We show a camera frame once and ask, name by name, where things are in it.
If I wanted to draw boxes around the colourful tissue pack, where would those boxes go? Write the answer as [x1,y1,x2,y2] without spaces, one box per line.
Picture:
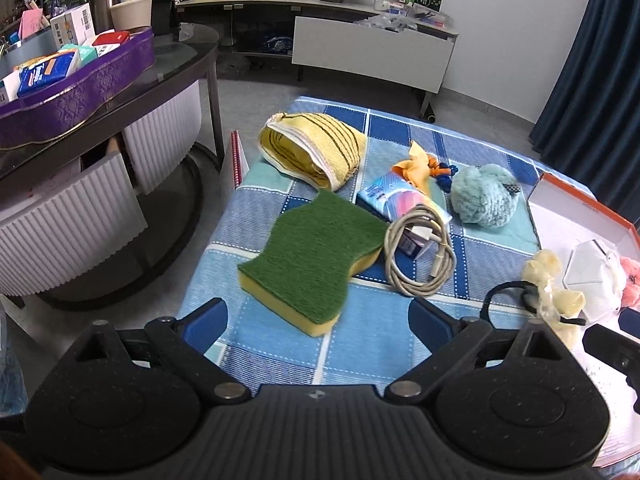
[356,170,453,224]

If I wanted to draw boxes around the dark blue curtain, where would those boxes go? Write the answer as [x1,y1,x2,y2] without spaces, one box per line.
[529,0,640,217]

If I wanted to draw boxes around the clear plastic bags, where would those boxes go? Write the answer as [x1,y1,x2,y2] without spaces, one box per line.
[352,7,454,34]

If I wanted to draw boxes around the white charger with cable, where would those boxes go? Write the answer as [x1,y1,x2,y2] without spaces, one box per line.
[382,205,457,297]

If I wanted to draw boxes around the red white box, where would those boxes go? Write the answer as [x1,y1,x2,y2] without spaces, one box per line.
[92,30,132,52]

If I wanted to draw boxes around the dark glass coffee table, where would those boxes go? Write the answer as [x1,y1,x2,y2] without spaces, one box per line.
[0,22,224,312]

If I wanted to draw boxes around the red spiral notebook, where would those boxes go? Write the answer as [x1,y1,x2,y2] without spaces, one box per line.
[220,130,251,192]

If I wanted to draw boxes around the white ribbed drawer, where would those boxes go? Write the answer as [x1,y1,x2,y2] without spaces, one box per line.
[122,80,203,196]
[0,152,149,297]

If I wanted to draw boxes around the blue orange medicine box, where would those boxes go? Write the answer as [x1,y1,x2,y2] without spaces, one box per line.
[17,54,81,99]

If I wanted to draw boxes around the blue checkered cloth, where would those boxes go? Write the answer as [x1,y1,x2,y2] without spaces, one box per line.
[177,95,599,397]

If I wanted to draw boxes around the cream bow black hair tie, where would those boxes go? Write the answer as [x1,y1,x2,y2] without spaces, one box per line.
[481,249,587,331]

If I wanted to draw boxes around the green yellow sponge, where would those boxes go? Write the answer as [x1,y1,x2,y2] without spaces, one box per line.
[236,190,389,339]

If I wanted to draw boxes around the pink fluffy scrunchie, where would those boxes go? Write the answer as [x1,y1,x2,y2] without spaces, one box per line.
[619,255,640,309]

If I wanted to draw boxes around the light blue fluffy scrunchie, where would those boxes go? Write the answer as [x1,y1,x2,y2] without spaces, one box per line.
[451,164,521,231]

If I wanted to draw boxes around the stainless steel tumbler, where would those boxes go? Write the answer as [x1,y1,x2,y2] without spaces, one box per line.
[90,0,121,34]

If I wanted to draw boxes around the orange cloth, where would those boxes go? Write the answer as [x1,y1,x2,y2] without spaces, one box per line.
[391,141,442,196]

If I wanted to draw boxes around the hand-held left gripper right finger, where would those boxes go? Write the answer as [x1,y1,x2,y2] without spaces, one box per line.
[384,299,572,404]

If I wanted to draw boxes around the pink paper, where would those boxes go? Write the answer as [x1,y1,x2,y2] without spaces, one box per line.
[19,8,44,39]

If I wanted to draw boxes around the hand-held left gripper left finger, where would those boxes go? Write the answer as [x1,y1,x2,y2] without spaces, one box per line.
[75,297,252,404]

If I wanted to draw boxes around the white face mask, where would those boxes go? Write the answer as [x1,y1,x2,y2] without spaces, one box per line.
[562,239,629,322]

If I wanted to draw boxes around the white tv cabinet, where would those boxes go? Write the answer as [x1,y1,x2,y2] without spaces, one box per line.
[175,0,459,112]

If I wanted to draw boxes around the white barcode box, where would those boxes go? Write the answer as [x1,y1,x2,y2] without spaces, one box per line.
[49,2,96,51]

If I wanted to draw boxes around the yellow striped towel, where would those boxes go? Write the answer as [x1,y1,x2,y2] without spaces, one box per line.
[257,112,368,194]

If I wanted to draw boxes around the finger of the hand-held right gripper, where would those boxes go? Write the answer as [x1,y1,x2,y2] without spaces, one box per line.
[582,324,640,412]

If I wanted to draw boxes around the cream paper cup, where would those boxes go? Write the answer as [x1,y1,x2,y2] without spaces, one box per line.
[109,0,153,34]

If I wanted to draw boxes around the white box with orange rim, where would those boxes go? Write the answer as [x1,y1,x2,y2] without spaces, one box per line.
[527,172,640,471]

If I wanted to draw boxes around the purple patterned tin box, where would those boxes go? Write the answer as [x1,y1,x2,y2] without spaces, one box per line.
[0,27,156,151]

